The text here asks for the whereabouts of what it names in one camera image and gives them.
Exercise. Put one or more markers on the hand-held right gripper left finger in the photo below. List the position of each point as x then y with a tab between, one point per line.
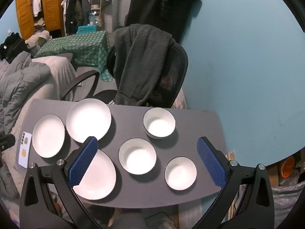
83	162

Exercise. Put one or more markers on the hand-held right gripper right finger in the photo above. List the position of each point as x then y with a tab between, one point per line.
211	162

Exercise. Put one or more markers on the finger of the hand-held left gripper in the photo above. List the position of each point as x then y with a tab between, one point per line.
6	142

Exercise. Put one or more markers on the large white plate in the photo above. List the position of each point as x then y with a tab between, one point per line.
100	176
88	119

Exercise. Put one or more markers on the white bowl black rim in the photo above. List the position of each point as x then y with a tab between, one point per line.
137	156
180	173
159	124

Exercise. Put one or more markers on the small white plate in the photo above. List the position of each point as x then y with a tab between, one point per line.
48	136

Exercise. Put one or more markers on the white smartphone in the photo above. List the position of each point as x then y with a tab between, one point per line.
25	148

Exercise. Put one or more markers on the wooden board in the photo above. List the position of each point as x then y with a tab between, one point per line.
230	156

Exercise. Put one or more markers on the grey quilted duvet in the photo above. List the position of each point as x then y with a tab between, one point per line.
19	83

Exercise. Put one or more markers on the cardboard box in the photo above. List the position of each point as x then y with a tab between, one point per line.
272	174

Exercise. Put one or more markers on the orange round object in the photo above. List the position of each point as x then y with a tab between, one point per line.
287	165

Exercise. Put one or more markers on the grey plastic bag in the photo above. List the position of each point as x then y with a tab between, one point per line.
283	195

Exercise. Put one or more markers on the beige pillow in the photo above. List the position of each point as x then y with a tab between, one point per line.
59	69

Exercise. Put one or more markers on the black clothes pile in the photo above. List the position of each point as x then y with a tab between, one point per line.
12	46

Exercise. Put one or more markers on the black mesh office chair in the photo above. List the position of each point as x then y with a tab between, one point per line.
177	62

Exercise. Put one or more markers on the beige clothes pile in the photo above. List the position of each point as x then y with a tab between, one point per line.
39	38

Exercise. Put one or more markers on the green checkered tablecloth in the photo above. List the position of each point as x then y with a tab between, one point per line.
78	47

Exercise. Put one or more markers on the dark grey fleece blanket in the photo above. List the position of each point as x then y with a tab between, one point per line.
140	59

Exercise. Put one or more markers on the clear water bottle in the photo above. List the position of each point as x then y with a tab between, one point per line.
93	18

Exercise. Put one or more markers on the orange louvered wardrobe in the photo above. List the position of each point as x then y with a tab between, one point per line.
52	4

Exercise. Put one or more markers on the white hanging shirt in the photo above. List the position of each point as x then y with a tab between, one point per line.
37	0

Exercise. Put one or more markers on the dark hanging coats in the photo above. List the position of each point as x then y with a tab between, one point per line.
76	9

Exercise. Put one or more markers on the black hanging jacket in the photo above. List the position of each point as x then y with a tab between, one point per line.
162	4

